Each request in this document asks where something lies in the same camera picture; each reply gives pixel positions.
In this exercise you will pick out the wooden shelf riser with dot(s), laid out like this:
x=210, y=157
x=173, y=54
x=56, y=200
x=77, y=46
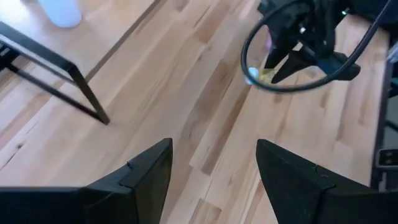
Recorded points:
x=109, y=18

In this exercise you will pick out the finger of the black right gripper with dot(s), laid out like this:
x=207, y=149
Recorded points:
x=280, y=53
x=295, y=63

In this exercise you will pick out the black aluminium rig frame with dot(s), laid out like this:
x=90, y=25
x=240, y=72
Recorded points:
x=377, y=124

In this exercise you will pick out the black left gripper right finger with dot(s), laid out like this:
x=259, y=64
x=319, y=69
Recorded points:
x=289, y=186

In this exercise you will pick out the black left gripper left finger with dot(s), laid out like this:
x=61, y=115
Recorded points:
x=149, y=180

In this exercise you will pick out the wide white opaque bottle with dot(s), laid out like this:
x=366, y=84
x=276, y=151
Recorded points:
x=60, y=12

